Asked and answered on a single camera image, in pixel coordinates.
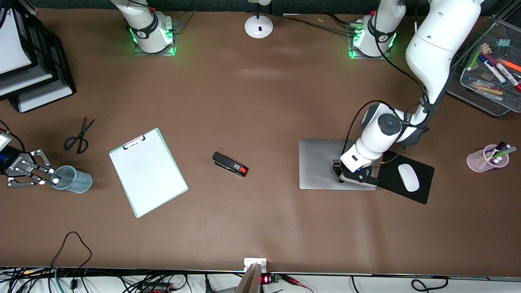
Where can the red display module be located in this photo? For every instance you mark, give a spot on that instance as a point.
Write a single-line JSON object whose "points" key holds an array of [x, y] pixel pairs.
{"points": [[269, 279]]}

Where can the green marker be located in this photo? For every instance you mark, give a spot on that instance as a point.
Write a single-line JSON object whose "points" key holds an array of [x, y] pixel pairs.
{"points": [[506, 152]]}

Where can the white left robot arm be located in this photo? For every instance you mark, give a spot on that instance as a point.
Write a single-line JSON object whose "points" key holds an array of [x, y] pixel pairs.
{"points": [[435, 49]]}

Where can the yellow pencil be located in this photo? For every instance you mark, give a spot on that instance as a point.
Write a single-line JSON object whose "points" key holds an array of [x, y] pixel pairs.
{"points": [[488, 90]]}

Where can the red white marker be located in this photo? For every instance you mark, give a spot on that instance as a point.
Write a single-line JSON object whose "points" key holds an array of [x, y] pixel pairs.
{"points": [[508, 75]]}

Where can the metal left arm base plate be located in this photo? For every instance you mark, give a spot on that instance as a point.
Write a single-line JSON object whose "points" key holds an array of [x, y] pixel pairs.
{"points": [[354, 55]]}

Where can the white capped pen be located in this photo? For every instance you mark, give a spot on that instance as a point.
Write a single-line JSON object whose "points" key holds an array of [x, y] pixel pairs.
{"points": [[495, 161]]}

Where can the grey blue pen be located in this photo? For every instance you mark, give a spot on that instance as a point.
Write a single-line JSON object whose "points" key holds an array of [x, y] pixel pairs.
{"points": [[482, 82]]}

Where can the blue mesh pen cup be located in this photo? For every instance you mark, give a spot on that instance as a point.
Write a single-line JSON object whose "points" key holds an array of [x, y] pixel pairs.
{"points": [[77, 181]]}

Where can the orange highlighter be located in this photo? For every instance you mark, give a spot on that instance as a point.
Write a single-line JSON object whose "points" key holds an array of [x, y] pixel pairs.
{"points": [[512, 65]]}

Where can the purple black marker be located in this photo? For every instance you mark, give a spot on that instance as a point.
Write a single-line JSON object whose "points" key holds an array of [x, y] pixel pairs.
{"points": [[500, 146]]}

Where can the white bracket box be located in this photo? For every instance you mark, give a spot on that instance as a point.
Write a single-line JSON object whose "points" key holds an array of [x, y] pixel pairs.
{"points": [[249, 261]]}

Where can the silver laptop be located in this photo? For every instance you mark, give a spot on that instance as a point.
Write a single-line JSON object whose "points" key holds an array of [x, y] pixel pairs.
{"points": [[317, 162]]}

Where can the blue white marker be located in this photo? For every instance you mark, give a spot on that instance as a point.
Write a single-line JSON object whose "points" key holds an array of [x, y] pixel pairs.
{"points": [[492, 69]]}

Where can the white lamp base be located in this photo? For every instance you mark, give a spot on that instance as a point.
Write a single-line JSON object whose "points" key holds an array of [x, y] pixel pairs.
{"points": [[259, 27]]}

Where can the white computer mouse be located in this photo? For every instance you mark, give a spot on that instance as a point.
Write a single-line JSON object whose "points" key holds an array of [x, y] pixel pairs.
{"points": [[408, 177]]}

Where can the black stapler with red end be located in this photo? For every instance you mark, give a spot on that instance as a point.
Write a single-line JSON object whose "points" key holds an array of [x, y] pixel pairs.
{"points": [[228, 162]]}

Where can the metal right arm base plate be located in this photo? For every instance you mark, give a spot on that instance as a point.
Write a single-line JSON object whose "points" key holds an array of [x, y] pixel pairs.
{"points": [[173, 49]]}

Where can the black scissors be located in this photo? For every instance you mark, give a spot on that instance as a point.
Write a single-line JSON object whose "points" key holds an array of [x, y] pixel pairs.
{"points": [[80, 138]]}

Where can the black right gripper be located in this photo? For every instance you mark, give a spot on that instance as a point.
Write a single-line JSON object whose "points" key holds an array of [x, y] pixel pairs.
{"points": [[16, 165]]}

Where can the green pen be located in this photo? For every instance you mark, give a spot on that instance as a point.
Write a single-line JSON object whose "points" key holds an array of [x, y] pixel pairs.
{"points": [[474, 60]]}

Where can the black stacked document tray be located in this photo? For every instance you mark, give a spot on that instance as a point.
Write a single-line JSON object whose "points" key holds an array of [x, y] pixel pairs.
{"points": [[61, 77]]}

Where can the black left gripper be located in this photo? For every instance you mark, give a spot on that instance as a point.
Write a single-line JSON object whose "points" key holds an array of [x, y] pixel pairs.
{"points": [[337, 167]]}

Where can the teal binder clip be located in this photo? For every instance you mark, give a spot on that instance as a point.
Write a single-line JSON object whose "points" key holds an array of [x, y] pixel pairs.
{"points": [[504, 42]]}

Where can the black mouse pad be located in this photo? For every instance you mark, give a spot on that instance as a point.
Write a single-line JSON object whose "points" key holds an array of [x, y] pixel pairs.
{"points": [[390, 185]]}

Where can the wooden post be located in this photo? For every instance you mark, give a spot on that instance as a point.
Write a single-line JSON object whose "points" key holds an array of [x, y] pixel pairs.
{"points": [[249, 280]]}

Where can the white paper sheet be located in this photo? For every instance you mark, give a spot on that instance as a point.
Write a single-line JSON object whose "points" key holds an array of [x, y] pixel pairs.
{"points": [[154, 183]]}

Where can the pink mesh pen cup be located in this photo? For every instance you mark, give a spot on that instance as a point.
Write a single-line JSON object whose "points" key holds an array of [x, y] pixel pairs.
{"points": [[476, 162]]}

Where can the pale green clipboard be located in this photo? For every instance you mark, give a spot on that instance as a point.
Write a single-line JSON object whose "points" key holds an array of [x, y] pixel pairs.
{"points": [[163, 191]]}

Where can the black plug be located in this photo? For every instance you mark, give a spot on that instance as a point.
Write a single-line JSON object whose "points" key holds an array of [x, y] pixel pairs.
{"points": [[209, 285]]}

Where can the black power strip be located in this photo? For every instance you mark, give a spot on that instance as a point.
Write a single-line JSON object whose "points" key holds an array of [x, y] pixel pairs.
{"points": [[156, 288]]}

